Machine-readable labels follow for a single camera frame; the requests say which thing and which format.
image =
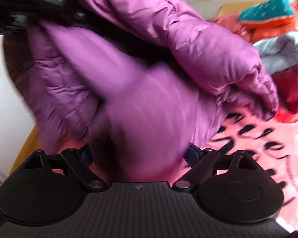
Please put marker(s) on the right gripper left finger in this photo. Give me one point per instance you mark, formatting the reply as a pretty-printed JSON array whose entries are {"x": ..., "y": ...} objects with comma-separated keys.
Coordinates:
[{"x": 79, "y": 162}]

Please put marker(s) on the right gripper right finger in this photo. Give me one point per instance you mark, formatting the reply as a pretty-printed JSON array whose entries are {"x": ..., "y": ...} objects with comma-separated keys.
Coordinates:
[{"x": 202, "y": 163}]

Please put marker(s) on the purple down jacket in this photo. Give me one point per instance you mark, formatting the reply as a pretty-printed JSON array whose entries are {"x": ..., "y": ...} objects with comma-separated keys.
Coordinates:
[{"x": 162, "y": 78}]

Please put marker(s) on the pink bed blanket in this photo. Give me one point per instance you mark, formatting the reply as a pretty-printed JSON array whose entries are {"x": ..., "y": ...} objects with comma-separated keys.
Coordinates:
[{"x": 273, "y": 144}]

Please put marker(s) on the dark red down jacket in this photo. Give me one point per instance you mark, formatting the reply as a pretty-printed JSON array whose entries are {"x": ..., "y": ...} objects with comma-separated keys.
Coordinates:
[{"x": 287, "y": 85}]

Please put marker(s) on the light blue down jacket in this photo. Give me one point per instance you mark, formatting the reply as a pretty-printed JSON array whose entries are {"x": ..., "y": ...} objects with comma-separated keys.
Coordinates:
[{"x": 279, "y": 53}]

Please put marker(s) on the pink folded quilt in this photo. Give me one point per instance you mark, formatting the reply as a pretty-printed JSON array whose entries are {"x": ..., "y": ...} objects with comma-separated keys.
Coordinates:
[{"x": 233, "y": 24}]

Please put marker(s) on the orange folded quilt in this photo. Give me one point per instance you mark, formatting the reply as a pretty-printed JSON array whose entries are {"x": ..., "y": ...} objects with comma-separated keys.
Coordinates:
[{"x": 275, "y": 28}]

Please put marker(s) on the yellow padded headboard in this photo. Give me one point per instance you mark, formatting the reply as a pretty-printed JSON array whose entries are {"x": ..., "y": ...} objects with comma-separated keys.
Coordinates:
[{"x": 236, "y": 7}]

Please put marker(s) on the teal dotted folded quilt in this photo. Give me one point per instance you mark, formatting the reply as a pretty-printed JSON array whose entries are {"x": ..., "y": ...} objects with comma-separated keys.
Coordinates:
[{"x": 269, "y": 11}]

